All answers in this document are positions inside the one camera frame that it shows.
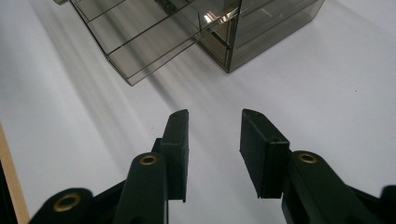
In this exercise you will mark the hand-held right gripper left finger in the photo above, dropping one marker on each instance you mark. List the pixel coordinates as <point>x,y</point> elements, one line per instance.
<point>177,155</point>

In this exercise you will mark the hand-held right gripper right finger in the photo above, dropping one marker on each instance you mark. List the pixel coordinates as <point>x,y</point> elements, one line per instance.
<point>261,155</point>

